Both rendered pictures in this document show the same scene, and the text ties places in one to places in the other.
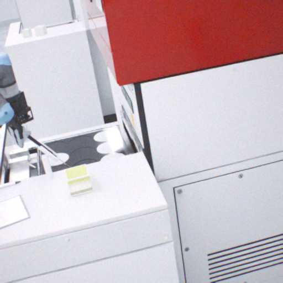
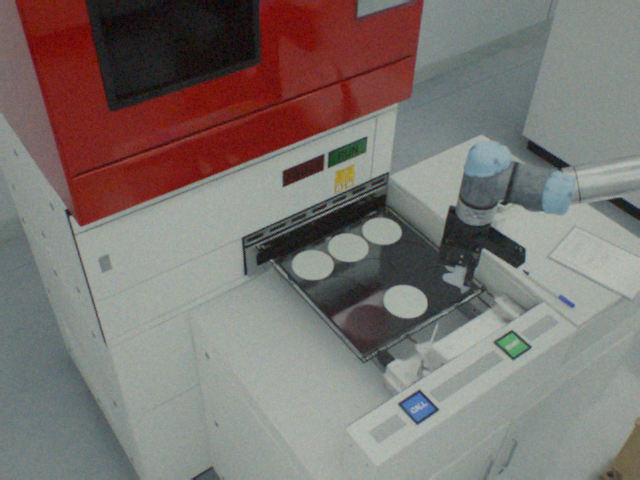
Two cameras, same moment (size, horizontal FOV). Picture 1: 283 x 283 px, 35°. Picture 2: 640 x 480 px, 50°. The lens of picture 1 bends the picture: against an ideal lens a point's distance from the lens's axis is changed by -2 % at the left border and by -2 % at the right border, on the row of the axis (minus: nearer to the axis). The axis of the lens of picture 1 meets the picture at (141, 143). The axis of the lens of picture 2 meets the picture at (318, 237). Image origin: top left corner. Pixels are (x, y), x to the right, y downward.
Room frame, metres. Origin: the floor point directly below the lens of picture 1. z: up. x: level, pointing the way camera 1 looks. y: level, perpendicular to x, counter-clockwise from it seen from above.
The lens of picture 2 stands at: (2.30, 1.18, 2.09)
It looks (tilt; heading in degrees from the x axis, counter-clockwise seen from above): 43 degrees down; 241
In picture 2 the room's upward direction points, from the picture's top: 2 degrees clockwise
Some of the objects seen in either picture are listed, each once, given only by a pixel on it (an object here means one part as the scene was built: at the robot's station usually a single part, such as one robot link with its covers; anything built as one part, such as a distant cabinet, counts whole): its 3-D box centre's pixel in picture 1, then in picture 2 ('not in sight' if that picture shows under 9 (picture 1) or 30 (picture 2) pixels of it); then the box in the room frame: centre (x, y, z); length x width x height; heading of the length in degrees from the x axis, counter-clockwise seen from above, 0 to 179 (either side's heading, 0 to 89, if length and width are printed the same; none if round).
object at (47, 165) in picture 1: (50, 160); (492, 219); (1.36, 0.32, 1.03); 0.06 x 0.04 x 0.13; 98
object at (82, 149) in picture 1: (83, 153); (375, 274); (1.62, 0.24, 0.90); 0.34 x 0.34 x 0.01; 8
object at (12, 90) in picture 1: (7, 89); (476, 207); (1.55, 0.44, 1.24); 0.08 x 0.08 x 0.05
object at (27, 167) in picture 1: (20, 177); (456, 352); (1.57, 0.50, 0.87); 0.36 x 0.08 x 0.03; 8
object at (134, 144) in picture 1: (132, 141); (319, 228); (1.66, 0.03, 0.89); 0.44 x 0.02 x 0.10; 8
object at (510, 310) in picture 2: not in sight; (511, 311); (1.40, 0.48, 0.89); 0.08 x 0.03 x 0.03; 98
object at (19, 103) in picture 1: (15, 109); (464, 237); (1.56, 0.44, 1.16); 0.09 x 0.08 x 0.12; 135
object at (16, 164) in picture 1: (19, 162); (432, 360); (1.64, 0.51, 0.89); 0.08 x 0.03 x 0.03; 98
